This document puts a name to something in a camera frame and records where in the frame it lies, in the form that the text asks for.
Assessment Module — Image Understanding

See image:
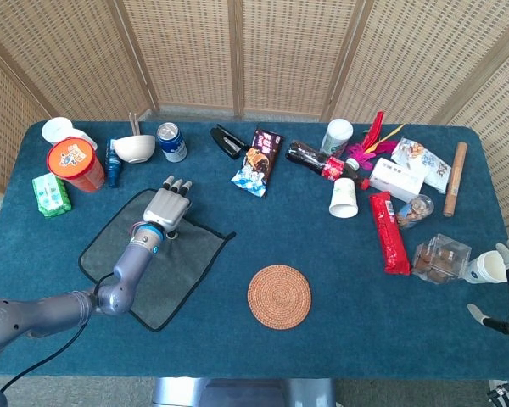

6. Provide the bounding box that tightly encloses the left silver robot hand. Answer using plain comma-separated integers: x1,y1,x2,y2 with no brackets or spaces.
143,175,193,241

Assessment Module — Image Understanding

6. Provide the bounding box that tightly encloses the grey and blue cloth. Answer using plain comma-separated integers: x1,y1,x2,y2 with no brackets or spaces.
78,187,238,332

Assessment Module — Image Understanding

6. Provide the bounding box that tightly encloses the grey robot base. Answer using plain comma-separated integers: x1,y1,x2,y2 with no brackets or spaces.
152,376,337,407

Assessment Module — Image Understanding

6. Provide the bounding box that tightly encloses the white paper cup blue logo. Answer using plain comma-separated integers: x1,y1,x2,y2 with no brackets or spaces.
466,249,509,284

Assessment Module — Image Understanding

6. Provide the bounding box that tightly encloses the blue and white drink can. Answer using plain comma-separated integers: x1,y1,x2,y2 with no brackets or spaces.
156,122,188,163

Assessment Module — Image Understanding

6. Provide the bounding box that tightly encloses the small blue bottle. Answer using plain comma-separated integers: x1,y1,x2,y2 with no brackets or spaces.
104,137,123,189

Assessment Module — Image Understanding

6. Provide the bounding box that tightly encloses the white ceramic bowl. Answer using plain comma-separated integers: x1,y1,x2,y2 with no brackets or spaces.
111,134,157,164

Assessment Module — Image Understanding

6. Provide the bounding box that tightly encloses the blue table cloth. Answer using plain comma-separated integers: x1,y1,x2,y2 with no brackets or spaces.
0,120,509,381

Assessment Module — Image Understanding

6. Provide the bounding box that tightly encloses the black stapler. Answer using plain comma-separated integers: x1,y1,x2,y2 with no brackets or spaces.
210,124,249,160

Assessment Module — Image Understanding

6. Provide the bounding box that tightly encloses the clear plastic box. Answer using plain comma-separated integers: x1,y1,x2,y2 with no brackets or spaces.
411,233,473,285

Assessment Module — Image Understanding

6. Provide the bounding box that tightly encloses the brown chocolate snack bag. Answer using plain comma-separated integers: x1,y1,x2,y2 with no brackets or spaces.
230,127,285,199

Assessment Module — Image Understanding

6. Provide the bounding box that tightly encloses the orange instant noodle tub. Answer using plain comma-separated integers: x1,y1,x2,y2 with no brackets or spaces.
46,137,107,194

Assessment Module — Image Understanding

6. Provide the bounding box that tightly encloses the green tissue pack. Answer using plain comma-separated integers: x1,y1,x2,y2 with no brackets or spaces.
31,172,73,220

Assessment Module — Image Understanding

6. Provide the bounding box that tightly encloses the white plastic cup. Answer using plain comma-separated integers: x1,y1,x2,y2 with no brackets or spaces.
41,116,98,150

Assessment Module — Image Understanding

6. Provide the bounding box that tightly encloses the clear cup of nuts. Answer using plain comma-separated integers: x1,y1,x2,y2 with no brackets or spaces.
394,193,435,230

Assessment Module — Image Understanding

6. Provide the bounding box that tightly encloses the wooden rolling pin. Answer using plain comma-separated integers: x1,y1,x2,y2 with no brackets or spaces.
443,142,468,218

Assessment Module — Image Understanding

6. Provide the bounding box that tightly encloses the round woven rattan coaster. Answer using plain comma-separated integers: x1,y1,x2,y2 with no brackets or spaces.
247,264,313,331

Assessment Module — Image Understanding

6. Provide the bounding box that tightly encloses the red biscuit pack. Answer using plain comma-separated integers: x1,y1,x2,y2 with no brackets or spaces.
368,191,411,276

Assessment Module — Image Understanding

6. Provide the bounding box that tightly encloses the cola bottle with red label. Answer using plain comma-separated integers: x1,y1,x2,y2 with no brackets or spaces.
285,140,371,191

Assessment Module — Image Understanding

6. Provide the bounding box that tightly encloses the woven bamboo folding screen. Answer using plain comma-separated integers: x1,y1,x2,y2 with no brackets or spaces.
0,0,509,228

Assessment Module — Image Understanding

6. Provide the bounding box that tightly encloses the white snack packet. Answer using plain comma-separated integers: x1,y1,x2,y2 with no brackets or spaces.
390,137,452,195

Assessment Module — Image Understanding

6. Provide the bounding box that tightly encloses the white paper cup green print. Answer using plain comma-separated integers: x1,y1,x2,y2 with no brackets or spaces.
328,176,360,220

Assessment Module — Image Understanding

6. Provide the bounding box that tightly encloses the white cardboard box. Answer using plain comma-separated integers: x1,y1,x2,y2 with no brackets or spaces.
368,157,426,204

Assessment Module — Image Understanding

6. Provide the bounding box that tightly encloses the white and green canister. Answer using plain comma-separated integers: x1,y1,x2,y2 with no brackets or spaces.
320,118,355,157

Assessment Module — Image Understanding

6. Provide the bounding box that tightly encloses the pink feather shuttlecock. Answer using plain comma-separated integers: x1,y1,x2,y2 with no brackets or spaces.
344,110,406,172

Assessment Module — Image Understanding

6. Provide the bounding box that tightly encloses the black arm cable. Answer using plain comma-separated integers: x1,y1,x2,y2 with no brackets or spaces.
0,273,115,393

